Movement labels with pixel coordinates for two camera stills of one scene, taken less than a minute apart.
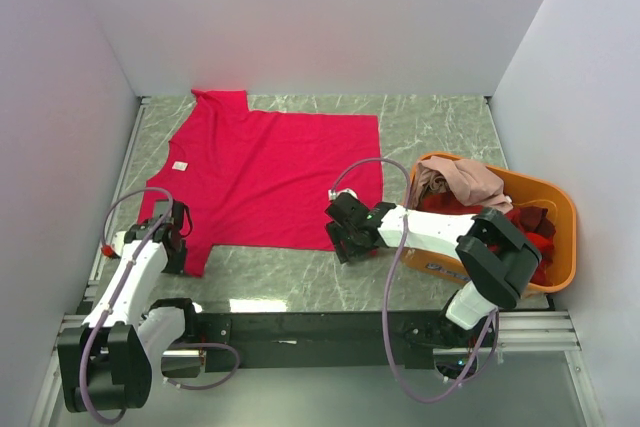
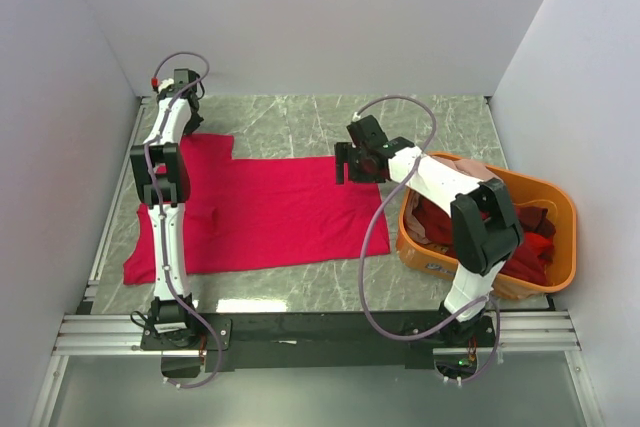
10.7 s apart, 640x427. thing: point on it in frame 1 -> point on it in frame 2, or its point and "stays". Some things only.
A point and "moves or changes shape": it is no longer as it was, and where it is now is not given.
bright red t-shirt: x=262 y=178 moves or changes shape
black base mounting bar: x=340 y=340 stays
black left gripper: x=178 y=264 -> x=191 y=127
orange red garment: x=545 y=246 stays
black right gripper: x=337 y=236 -> x=345 y=153
